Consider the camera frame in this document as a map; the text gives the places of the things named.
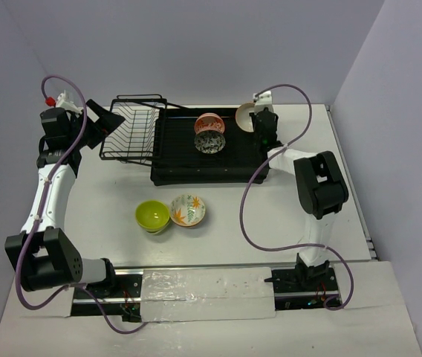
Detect white bowl pink rim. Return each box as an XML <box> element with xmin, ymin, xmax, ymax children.
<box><xmin>235</xmin><ymin>102</ymin><xmax>254</xmax><ymax>133</ymax></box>

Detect orange floral bowl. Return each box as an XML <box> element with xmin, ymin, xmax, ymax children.
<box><xmin>194</xmin><ymin>113</ymin><xmax>225</xmax><ymax>135</ymax></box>

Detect black leaf pattern bowl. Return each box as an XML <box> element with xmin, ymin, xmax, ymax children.
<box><xmin>194</xmin><ymin>130</ymin><xmax>226</xmax><ymax>155</ymax></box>

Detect leaf pattern white bowl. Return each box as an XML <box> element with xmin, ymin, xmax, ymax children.
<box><xmin>169</xmin><ymin>193</ymin><xmax>207</xmax><ymax>228</ymax></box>

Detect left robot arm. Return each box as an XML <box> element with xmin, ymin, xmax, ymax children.
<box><xmin>4</xmin><ymin>100</ymin><xmax>124</xmax><ymax>297</ymax></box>

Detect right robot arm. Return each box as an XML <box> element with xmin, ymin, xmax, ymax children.
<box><xmin>250</xmin><ymin>109</ymin><xmax>349</xmax><ymax>291</ymax></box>

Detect black dish rack tray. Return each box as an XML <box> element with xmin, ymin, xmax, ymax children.
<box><xmin>151</xmin><ymin>107</ymin><xmax>265</xmax><ymax>186</ymax></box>

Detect green bowl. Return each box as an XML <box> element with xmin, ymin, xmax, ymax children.
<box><xmin>134</xmin><ymin>200</ymin><xmax>170</xmax><ymax>234</ymax></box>

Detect white taped sheet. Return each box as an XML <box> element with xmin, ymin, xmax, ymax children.
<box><xmin>140</xmin><ymin>267</ymin><xmax>276</xmax><ymax>323</ymax></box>

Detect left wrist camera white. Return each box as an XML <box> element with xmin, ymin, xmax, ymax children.
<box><xmin>45</xmin><ymin>91</ymin><xmax>80</xmax><ymax>113</ymax></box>

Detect black wire plate rack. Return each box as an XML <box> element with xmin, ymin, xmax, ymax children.
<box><xmin>99</xmin><ymin>94</ymin><xmax>167</xmax><ymax>167</ymax></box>

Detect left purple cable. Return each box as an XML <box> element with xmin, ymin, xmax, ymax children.
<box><xmin>14</xmin><ymin>75</ymin><xmax>149</xmax><ymax>334</ymax></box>

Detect purple cable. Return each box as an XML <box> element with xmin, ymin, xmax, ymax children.
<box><xmin>239</xmin><ymin>84</ymin><xmax>355</xmax><ymax>310</ymax></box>
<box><xmin>14</xmin><ymin>75</ymin><xmax>149</xmax><ymax>334</ymax></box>

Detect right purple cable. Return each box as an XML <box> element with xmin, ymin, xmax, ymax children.
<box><xmin>239</xmin><ymin>84</ymin><xmax>355</xmax><ymax>310</ymax></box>

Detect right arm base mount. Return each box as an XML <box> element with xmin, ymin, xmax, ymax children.
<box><xmin>264</xmin><ymin>268</ymin><xmax>342</xmax><ymax>311</ymax></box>

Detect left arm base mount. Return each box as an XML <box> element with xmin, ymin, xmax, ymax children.
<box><xmin>71</xmin><ymin>269</ymin><xmax>143</xmax><ymax>323</ymax></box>

